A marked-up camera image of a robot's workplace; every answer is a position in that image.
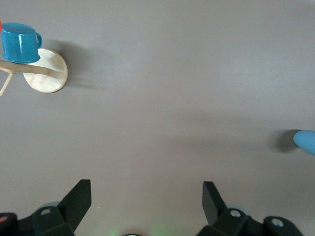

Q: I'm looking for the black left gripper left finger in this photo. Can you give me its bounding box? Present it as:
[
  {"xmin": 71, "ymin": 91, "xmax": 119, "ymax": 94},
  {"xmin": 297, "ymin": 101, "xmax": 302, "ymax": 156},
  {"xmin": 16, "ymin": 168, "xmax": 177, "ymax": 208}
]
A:
[{"xmin": 17, "ymin": 179, "xmax": 92, "ymax": 236}]

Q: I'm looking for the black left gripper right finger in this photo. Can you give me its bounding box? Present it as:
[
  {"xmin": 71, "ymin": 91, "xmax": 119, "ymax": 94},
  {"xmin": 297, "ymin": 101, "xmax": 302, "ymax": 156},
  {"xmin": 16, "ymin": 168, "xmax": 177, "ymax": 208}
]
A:
[{"xmin": 196, "ymin": 181, "xmax": 267, "ymax": 236}]

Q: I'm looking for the light blue plastic cup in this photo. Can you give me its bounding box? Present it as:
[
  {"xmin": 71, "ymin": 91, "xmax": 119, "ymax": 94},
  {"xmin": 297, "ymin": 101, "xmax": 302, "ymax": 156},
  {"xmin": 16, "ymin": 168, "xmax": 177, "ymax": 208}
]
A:
[{"xmin": 292, "ymin": 129, "xmax": 315, "ymax": 157}]

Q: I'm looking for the wooden mug tree stand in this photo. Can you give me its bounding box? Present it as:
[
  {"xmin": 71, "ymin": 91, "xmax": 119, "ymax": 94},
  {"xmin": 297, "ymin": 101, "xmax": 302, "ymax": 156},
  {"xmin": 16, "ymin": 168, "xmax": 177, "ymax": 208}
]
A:
[{"xmin": 0, "ymin": 48, "xmax": 69, "ymax": 97}]

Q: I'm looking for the teal enamel mug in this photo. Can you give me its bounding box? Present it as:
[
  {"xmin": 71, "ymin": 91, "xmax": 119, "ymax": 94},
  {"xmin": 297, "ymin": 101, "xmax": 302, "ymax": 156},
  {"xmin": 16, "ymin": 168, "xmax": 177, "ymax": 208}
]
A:
[{"xmin": 0, "ymin": 22, "xmax": 43, "ymax": 64}]

